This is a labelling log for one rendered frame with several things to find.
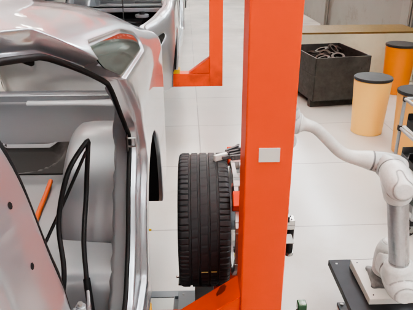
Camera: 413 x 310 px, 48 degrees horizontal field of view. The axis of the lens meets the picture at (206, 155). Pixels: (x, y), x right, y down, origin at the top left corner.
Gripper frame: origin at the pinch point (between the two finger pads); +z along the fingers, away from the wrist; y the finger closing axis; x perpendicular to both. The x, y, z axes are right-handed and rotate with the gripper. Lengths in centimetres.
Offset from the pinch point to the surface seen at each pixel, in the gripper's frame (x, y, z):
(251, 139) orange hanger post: 37, -55, 18
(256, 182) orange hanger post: 22, -57, 17
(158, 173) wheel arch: -30, 47, 14
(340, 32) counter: -76, 409, -433
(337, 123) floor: -144, 248, -302
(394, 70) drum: -115, 313, -461
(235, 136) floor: -142, 269, -163
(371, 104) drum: -101, 199, -305
